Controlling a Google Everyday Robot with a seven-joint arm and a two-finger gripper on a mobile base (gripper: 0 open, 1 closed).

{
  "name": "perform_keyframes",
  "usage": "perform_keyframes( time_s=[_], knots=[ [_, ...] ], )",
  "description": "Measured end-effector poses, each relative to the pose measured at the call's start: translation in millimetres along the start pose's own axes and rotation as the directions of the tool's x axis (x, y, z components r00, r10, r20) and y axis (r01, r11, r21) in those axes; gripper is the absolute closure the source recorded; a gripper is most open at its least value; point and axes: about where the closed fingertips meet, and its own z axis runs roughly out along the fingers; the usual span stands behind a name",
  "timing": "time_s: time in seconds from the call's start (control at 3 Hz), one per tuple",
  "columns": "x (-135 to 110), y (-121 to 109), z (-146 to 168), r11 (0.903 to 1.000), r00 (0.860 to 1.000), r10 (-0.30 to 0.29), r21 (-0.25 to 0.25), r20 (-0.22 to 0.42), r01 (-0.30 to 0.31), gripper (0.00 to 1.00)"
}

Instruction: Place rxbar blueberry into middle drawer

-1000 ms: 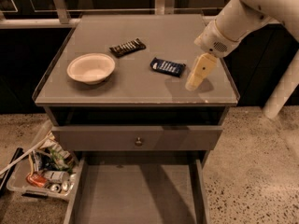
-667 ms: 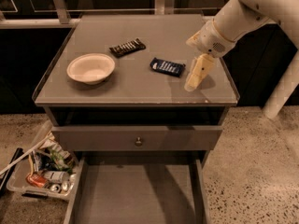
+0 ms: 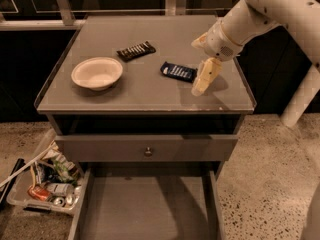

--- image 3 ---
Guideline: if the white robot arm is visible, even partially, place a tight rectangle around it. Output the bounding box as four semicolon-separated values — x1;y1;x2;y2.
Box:
192;0;320;96

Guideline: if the metal window railing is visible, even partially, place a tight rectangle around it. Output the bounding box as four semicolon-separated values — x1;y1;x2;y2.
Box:
0;0;238;31

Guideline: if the open grey middle drawer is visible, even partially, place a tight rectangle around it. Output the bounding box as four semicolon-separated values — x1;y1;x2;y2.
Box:
68;162;227;240

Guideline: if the white diagonal post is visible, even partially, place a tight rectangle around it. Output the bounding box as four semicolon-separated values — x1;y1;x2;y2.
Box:
280;65;320;127

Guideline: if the grey drawer cabinet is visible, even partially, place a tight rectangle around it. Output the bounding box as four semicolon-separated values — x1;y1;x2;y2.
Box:
33;14;257;240

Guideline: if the blue rxbar blueberry wrapper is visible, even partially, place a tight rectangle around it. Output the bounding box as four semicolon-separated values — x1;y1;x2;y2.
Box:
160;62;197;83

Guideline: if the red soda can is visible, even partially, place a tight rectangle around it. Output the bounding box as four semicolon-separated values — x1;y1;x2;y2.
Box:
28;185;51;201

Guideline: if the black flat object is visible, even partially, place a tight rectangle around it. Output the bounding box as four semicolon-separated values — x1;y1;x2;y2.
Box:
0;158;25;210

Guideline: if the closed grey top drawer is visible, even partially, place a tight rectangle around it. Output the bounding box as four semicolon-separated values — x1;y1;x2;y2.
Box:
55;135;238;162

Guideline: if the silver can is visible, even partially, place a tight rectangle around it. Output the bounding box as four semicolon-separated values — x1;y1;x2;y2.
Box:
46;183;74;197

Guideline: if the black snack bar wrapper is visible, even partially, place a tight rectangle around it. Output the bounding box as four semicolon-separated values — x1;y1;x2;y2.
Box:
116;41;156;62

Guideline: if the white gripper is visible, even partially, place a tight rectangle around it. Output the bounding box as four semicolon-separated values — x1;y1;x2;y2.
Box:
191;20;243;96

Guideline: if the round metal drawer knob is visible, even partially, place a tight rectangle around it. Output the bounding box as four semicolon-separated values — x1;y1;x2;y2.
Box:
144;147;153;157

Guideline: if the clear plastic storage bin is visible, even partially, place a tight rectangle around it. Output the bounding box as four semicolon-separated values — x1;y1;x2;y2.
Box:
6;130;83;215

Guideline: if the green snack bag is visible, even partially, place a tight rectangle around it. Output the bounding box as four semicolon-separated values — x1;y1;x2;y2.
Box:
53;159;79;184

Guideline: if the white stick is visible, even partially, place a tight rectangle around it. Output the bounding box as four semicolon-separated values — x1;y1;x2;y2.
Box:
0;146;51;188

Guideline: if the white paper bowl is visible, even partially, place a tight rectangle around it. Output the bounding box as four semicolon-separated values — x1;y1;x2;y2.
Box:
71;57;123;91

